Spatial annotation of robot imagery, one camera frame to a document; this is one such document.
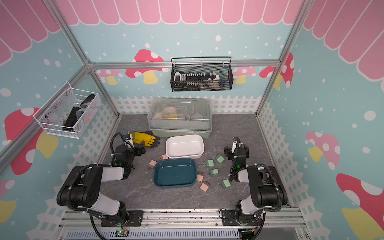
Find clear lidded storage box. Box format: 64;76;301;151
148;98;213;139

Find green plug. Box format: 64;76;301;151
210;169;219;177
206;160;215;168
221;179;231;190
215;154;225;164

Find items in black basket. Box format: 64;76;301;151
171;71;224;92

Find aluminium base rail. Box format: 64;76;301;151
53;208;311;240

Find black object in white basket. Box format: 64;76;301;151
63;94;96;133

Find black wire wall basket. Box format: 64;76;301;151
170;57;234;92

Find yellow rubber glove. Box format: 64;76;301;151
129;131;144;143

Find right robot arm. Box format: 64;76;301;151
219;138;288;228

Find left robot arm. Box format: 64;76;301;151
57;133;146;228

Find white rectangular tray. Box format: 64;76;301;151
166;135;205;159

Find teal rectangular tray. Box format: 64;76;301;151
154;159;197;189

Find white wire wall basket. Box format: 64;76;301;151
34;82;102;139

